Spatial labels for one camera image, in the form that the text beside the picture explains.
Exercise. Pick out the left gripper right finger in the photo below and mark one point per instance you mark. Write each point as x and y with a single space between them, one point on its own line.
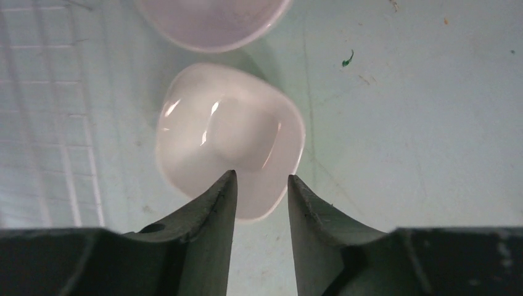
335 254

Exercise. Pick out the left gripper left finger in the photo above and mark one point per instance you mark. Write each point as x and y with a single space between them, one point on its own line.
185 253

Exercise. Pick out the white wire dish rack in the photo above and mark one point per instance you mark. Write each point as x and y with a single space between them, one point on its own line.
48 167

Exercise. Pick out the white bowl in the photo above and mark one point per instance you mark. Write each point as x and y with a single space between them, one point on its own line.
213 26

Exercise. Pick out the green bowl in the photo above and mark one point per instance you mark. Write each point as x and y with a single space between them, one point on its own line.
217 118

